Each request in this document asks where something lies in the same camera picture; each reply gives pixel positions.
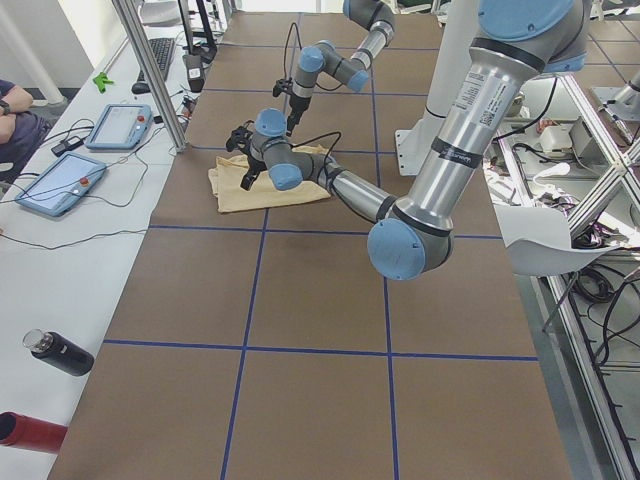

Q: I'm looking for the near blue teach pendant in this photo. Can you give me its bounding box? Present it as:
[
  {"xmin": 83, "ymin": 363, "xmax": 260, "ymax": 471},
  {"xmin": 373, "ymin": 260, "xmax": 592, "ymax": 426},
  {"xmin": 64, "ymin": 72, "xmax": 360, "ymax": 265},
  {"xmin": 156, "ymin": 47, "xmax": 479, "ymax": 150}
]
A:
[{"xmin": 15, "ymin": 152, "xmax": 107, "ymax": 217}]

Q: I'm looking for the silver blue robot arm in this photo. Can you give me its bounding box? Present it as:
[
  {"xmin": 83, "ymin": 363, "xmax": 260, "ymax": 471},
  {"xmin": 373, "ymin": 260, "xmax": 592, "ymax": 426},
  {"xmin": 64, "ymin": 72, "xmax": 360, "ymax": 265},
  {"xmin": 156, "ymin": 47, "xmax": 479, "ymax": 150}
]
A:
[
  {"xmin": 273, "ymin": 0, "xmax": 395, "ymax": 136},
  {"xmin": 227, "ymin": 1, "xmax": 591, "ymax": 280}
]

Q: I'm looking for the black power adapter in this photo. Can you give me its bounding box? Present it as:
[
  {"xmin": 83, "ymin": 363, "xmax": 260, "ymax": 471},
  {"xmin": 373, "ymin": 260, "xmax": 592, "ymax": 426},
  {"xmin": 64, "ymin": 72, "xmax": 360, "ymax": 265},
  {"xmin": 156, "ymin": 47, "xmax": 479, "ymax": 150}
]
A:
[{"xmin": 51, "ymin": 136, "xmax": 84, "ymax": 157}]

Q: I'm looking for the black water bottle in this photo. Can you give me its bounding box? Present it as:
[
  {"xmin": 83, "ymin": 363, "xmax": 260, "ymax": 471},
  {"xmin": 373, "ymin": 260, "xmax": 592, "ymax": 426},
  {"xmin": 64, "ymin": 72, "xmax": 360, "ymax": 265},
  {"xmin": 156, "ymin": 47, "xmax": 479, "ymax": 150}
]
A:
[{"xmin": 22, "ymin": 329, "xmax": 94, "ymax": 377}]

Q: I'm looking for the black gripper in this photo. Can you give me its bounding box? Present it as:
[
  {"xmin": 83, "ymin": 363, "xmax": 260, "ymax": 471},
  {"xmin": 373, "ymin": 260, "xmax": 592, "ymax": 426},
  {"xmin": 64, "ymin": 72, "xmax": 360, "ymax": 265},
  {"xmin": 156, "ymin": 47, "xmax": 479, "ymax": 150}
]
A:
[
  {"xmin": 241, "ymin": 150, "xmax": 267, "ymax": 190},
  {"xmin": 286, "ymin": 94, "xmax": 310, "ymax": 136}
]

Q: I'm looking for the black computer mouse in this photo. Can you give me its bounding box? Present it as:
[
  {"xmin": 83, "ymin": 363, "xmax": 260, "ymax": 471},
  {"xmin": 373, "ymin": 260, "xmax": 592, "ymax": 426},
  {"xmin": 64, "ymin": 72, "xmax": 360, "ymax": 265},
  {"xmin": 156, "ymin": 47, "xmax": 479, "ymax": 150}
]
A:
[{"xmin": 131, "ymin": 82, "xmax": 151, "ymax": 95}]

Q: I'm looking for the aluminium frame post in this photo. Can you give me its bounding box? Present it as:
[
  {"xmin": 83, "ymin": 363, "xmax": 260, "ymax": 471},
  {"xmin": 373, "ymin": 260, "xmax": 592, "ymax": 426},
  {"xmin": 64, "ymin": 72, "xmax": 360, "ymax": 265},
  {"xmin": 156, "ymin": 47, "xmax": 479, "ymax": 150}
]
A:
[{"xmin": 112, "ymin": 0, "xmax": 187, "ymax": 153}]

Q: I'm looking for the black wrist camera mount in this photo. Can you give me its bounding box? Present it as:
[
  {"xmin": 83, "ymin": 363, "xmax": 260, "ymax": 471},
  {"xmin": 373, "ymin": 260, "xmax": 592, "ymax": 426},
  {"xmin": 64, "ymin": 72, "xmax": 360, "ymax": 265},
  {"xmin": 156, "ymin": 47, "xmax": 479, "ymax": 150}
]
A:
[
  {"xmin": 225, "ymin": 124, "xmax": 253, "ymax": 155},
  {"xmin": 272, "ymin": 78, "xmax": 293, "ymax": 98}
]

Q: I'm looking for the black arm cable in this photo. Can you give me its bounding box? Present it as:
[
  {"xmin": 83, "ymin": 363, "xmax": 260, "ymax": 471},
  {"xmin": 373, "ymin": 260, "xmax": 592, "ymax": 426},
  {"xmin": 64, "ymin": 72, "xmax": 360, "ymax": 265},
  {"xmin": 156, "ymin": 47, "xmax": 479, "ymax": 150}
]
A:
[
  {"xmin": 282, "ymin": 20, "xmax": 304, "ymax": 101},
  {"xmin": 289, "ymin": 130, "xmax": 344, "ymax": 176}
]

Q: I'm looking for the white moulded chair shell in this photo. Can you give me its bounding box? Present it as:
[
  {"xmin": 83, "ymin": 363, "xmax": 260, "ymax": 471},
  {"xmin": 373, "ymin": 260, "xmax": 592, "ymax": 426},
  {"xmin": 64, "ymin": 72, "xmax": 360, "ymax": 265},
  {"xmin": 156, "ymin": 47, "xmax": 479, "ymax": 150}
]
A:
[{"xmin": 494, "ymin": 205, "xmax": 617, "ymax": 277}]

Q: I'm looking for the green plastic clamp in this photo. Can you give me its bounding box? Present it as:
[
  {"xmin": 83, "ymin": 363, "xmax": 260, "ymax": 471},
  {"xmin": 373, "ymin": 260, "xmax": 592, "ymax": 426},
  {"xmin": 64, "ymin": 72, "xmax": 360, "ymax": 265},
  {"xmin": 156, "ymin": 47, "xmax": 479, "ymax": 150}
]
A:
[{"xmin": 92, "ymin": 72, "xmax": 114, "ymax": 94}]

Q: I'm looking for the red water bottle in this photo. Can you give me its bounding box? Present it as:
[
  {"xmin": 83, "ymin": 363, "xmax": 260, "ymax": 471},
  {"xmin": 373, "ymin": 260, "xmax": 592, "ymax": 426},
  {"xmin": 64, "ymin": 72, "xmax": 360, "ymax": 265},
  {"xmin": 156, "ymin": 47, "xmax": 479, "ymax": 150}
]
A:
[{"xmin": 1, "ymin": 412, "xmax": 67, "ymax": 454}]

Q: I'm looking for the far blue teach pendant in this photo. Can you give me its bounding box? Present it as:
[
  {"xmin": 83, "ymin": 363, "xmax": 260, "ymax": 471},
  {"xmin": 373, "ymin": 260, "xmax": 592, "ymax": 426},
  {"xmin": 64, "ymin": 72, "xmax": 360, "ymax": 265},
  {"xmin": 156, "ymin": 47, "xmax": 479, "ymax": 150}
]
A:
[{"xmin": 84, "ymin": 104, "xmax": 153, "ymax": 151}]

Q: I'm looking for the cream long-sleeve printed shirt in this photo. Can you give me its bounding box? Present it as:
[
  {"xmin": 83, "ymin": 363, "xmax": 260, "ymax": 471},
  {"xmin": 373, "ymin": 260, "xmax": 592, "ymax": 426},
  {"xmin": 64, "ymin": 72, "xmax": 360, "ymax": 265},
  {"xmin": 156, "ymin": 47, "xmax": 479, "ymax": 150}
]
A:
[{"xmin": 208, "ymin": 154, "xmax": 330, "ymax": 213}]

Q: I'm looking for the seated person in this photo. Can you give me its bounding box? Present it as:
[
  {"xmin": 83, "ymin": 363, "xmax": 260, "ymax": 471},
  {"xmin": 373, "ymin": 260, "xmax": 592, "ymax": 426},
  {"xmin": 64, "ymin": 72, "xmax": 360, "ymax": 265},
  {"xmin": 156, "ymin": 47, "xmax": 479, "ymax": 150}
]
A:
[{"xmin": 1, "ymin": 79, "xmax": 52, "ymax": 183}]

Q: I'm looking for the black keyboard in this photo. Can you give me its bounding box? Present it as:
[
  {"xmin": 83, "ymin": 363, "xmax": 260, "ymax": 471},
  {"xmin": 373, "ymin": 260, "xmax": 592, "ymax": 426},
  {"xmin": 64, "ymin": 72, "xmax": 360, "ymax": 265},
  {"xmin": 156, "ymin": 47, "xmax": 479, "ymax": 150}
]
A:
[{"xmin": 148, "ymin": 38, "xmax": 176, "ymax": 80}]

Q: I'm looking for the blue teach pendant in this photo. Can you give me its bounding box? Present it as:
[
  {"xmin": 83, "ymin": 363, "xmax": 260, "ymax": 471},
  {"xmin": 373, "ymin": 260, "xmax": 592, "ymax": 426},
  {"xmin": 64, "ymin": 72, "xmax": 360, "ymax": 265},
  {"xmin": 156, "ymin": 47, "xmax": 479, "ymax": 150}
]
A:
[
  {"xmin": 15, "ymin": 152, "xmax": 107, "ymax": 217},
  {"xmin": 84, "ymin": 104, "xmax": 153, "ymax": 151}
]

